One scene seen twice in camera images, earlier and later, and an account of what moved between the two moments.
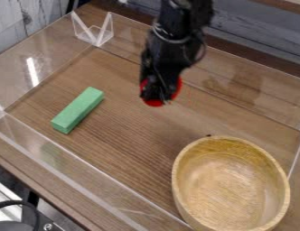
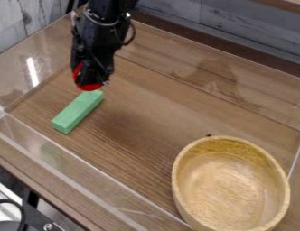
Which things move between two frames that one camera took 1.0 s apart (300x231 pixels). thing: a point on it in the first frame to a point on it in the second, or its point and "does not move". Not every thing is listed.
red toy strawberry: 159,102 to 84,87
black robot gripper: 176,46 to 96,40
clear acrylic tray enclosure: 109,169 does not move
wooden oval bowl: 231,186 does not move
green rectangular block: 77,110 does not move
